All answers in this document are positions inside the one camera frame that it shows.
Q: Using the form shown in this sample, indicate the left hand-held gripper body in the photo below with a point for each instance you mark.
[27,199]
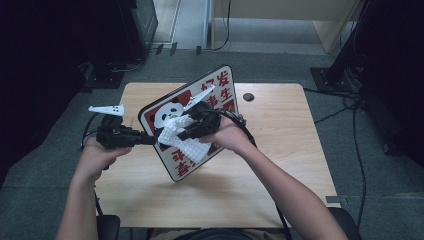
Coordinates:
[115,136]

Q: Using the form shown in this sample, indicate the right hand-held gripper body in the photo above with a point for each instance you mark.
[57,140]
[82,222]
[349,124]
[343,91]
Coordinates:
[206,120]

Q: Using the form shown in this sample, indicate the white waffle cloth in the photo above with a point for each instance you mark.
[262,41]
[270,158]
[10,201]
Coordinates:
[191,150]

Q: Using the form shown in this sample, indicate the square panda picture board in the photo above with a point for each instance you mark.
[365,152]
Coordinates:
[223,90]

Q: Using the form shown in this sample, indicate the person's left hand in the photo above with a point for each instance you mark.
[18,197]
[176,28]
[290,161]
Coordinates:
[93,155]

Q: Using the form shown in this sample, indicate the person's right hand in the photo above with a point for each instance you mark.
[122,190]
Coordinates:
[230,136]

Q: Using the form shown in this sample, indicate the black round table grommet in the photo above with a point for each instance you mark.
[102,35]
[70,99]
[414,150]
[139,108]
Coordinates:
[248,97]

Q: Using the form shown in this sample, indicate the black cabinet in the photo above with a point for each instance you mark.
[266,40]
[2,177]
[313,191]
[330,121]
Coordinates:
[140,23]

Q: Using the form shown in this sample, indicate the person's lap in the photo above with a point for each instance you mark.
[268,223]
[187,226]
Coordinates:
[266,234]

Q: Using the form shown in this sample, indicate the black metal stand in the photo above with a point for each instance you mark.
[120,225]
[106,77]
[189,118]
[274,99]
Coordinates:
[333,80]

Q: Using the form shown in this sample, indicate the light wooden partition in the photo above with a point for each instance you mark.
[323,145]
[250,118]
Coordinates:
[283,10]

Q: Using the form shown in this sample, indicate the grey floor tape strip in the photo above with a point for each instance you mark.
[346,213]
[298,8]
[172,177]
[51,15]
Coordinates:
[335,200]

